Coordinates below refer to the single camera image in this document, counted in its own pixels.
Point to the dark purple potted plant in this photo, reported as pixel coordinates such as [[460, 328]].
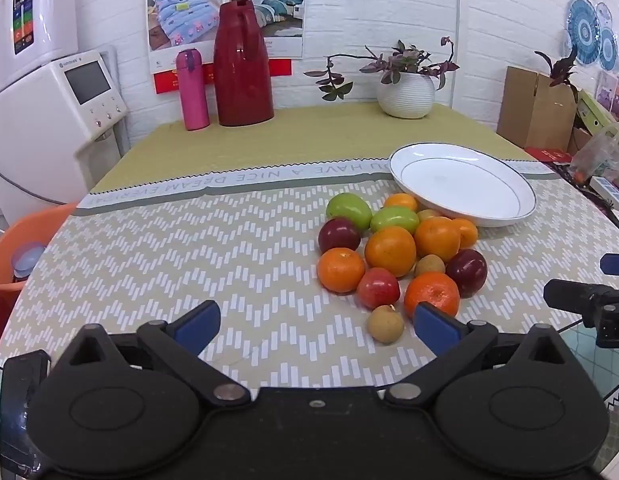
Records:
[[561, 71]]

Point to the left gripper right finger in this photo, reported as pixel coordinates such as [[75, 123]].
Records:
[[458, 348]]

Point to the red envelope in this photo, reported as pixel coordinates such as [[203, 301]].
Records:
[[549, 155]]

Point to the white water purifier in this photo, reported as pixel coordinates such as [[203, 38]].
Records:
[[34, 33]]

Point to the green mango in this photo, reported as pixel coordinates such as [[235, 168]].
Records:
[[400, 216], [352, 207]]

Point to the white ribbed plant pot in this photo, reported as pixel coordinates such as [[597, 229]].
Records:
[[411, 98]]

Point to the white power strip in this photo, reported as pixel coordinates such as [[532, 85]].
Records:
[[607, 190]]

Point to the white water dispenser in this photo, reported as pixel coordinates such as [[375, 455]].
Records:
[[57, 137]]

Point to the purple green trailing plant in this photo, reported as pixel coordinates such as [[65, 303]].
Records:
[[404, 59]]

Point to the small orange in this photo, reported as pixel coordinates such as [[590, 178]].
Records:
[[468, 232], [402, 200]]

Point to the clear plastic bag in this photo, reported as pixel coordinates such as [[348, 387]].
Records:
[[598, 158]]

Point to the red thermos jug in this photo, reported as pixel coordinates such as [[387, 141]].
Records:
[[241, 73]]

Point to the large orange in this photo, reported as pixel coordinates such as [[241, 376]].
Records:
[[392, 249]]

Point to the dark red plum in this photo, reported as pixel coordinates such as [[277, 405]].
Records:
[[468, 269], [338, 232]]

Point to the orange plastic chair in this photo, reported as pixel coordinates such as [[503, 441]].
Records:
[[31, 233]]

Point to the pink thermos bottle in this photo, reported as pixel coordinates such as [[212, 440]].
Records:
[[189, 70]]

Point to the small brown longan front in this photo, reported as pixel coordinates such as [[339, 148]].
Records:
[[385, 324]]

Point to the patterned tablecloth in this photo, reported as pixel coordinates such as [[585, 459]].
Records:
[[247, 239]]

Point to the green cardboard box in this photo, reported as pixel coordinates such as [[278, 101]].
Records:
[[592, 114]]

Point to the mandarin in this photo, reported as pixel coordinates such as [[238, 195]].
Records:
[[437, 289]]

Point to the red apple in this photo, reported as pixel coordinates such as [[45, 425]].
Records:
[[377, 288]]

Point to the yellow red small fruit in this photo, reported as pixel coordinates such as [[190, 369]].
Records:
[[426, 214]]

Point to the brown cardboard box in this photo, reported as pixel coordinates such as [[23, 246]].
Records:
[[534, 113]]

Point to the blue round wall decoration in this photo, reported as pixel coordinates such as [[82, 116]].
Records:
[[584, 31]]

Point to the white porcelain plate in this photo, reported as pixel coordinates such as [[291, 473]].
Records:
[[464, 183]]

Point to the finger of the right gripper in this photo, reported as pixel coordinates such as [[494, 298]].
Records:
[[609, 264], [579, 298]]

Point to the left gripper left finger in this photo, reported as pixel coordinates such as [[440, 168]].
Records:
[[175, 348]]

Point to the small orange back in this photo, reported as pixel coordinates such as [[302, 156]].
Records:
[[402, 200]]

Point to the small brown longan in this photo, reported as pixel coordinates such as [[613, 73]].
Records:
[[385, 324], [429, 264]]

